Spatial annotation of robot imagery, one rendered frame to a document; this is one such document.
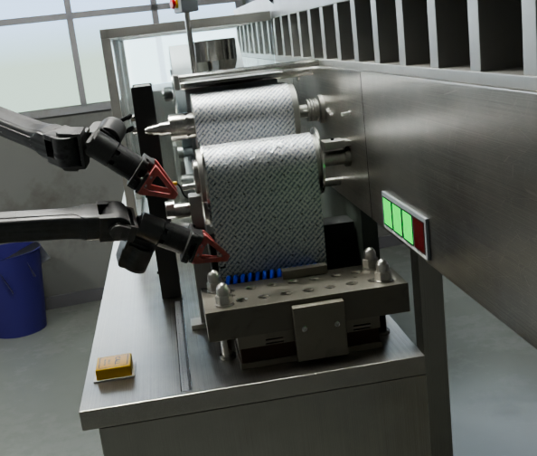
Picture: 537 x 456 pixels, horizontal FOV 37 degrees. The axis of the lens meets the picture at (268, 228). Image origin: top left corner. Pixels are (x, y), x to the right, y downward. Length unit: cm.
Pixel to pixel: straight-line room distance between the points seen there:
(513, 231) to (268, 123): 101
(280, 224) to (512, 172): 81
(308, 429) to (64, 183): 367
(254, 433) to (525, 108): 89
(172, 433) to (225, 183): 52
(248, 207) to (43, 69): 340
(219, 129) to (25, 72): 317
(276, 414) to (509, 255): 69
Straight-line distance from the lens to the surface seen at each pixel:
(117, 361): 165
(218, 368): 160
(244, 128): 189
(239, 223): 168
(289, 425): 156
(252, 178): 167
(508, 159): 97
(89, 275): 517
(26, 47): 497
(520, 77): 94
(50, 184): 504
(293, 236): 170
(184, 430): 155
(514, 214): 98
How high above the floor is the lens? 153
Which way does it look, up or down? 14 degrees down
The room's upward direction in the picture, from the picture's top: 7 degrees counter-clockwise
